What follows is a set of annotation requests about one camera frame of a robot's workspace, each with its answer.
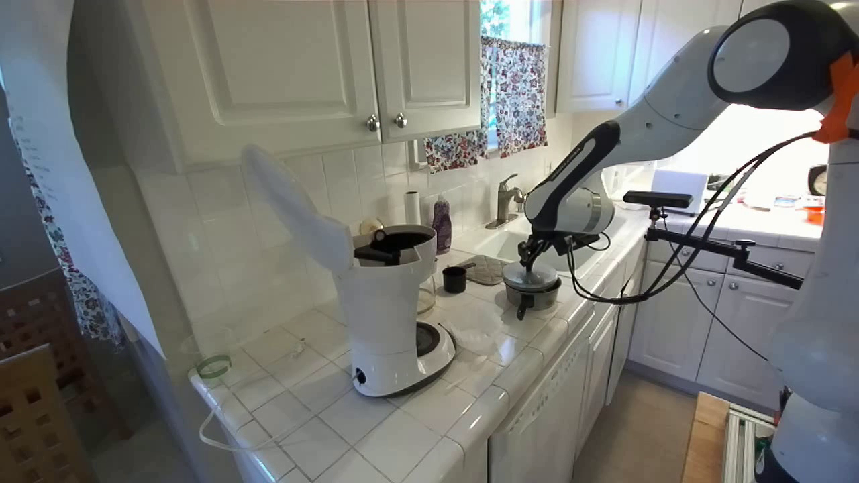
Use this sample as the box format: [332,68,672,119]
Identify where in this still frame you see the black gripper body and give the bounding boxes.
[523,227,572,259]

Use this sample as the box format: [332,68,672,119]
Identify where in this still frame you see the chrome faucet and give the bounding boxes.
[493,173,531,228]

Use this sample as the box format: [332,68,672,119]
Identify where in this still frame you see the black measuring cup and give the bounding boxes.
[441,264,470,296]

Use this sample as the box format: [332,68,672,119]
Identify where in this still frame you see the purple bottle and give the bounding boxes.
[430,196,455,259]

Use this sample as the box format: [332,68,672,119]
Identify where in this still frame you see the white lower cabinet door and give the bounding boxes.
[627,259,731,383]
[694,271,790,414]
[584,299,623,410]
[489,330,596,483]

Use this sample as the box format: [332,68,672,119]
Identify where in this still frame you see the white bottle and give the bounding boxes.
[403,185,423,228]

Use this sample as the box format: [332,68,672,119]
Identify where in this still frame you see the white box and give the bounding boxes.
[649,170,709,217]

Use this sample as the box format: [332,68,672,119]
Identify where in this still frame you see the floral window curtain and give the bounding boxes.
[414,35,551,174]

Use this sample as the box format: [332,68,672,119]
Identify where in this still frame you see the white coffee maker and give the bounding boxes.
[238,145,459,400]

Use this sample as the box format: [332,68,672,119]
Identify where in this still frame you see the narrow white upper cabinet door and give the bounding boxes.
[627,0,745,63]
[367,0,482,139]
[553,0,649,116]

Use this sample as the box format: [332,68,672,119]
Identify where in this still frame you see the black round clock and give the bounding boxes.
[804,165,831,200]

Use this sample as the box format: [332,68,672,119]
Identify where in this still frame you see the wide white upper cabinet door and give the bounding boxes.
[123,0,386,173]

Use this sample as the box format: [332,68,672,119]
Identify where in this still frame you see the white sheer curtain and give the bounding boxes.
[0,0,168,359]

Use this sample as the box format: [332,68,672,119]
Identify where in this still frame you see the wooden crate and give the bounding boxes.
[0,343,96,483]

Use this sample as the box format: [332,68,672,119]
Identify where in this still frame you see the silver pot with black handle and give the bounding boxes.
[502,269,564,323]

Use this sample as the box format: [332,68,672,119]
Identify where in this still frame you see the black stereo camera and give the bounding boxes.
[623,189,694,210]

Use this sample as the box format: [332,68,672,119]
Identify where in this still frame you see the black cable bundle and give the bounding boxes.
[567,131,821,306]

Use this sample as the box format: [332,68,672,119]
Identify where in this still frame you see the black camera boom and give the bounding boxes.
[642,206,804,290]

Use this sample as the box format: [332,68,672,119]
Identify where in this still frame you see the aluminium rail frame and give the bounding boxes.
[721,402,778,483]

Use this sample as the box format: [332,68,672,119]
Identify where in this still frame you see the green rubber ring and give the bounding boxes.
[192,353,235,381]

